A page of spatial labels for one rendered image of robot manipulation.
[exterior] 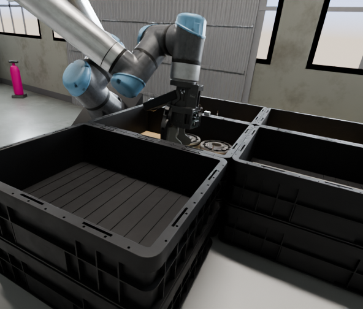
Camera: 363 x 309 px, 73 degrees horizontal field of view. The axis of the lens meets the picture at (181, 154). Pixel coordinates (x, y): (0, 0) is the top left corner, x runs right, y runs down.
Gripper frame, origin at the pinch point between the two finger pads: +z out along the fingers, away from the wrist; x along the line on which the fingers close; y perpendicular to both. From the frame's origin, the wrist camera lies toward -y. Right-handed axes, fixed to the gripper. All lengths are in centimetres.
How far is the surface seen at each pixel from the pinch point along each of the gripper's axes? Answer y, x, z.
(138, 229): 10.1, -28.1, 5.9
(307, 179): 35.2, -11.9, -6.3
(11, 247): -5.9, -40.8, 8.8
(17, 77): -426, 225, 21
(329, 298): 45.5, -11.3, 16.8
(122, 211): 4.4, -25.5, 5.5
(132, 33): -189, 231, -65
